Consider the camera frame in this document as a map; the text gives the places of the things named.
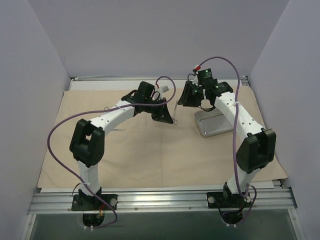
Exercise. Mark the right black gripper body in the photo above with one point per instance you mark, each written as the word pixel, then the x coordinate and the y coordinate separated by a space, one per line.
pixel 191 94

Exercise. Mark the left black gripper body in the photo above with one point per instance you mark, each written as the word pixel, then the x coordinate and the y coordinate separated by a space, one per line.
pixel 158 113

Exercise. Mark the stainless steel instrument tray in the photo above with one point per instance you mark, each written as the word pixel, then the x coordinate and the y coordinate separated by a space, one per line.
pixel 213 123

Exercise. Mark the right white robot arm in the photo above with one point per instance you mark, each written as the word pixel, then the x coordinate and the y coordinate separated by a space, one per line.
pixel 253 146

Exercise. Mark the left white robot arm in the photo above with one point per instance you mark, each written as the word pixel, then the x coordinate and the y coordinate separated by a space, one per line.
pixel 88 141

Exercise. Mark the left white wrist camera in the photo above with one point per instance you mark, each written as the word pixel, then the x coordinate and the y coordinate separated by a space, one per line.
pixel 162 89

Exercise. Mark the aluminium right side rail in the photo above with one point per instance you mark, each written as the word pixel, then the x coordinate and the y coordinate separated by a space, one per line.
pixel 245 80

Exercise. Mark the aluminium rail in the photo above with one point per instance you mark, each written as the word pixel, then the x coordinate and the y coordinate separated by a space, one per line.
pixel 155 200
pixel 245 80

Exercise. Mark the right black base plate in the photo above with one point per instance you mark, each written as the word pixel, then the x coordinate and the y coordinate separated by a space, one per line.
pixel 220 200

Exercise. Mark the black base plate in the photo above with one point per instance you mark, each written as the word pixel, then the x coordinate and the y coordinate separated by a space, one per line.
pixel 82 202
pixel 220 200

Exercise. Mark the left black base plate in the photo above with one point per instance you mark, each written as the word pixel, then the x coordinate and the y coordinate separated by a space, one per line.
pixel 82 202

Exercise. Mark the aluminium front rail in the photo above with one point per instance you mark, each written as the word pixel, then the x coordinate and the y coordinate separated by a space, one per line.
pixel 155 200

